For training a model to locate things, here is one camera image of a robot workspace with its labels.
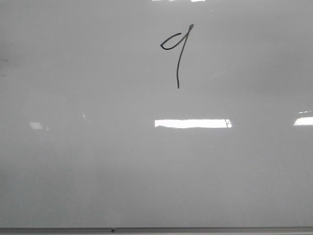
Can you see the white whiteboard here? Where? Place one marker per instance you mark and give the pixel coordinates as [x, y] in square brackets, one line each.
[156, 113]

